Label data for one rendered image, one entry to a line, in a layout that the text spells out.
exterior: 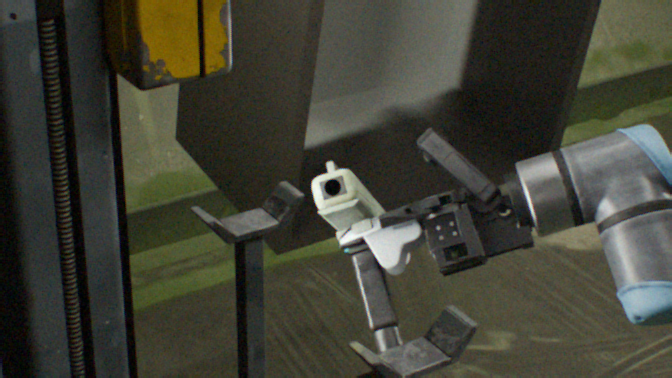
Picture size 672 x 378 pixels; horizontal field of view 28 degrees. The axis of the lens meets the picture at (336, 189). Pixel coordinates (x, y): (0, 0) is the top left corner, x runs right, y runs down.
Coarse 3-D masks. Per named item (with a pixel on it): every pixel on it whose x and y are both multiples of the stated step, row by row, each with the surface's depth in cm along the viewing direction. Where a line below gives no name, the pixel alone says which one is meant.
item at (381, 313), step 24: (336, 168) 151; (360, 192) 149; (336, 216) 148; (360, 216) 151; (360, 240) 155; (360, 264) 155; (360, 288) 155; (384, 288) 154; (384, 312) 153; (384, 336) 153
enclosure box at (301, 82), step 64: (256, 0) 204; (320, 0) 192; (384, 0) 250; (448, 0) 260; (512, 0) 247; (576, 0) 233; (256, 64) 209; (320, 64) 250; (384, 64) 260; (448, 64) 268; (512, 64) 252; (576, 64) 235; (192, 128) 234; (256, 128) 214; (320, 128) 249; (384, 128) 252; (448, 128) 255; (512, 128) 256; (256, 192) 219; (384, 192) 236
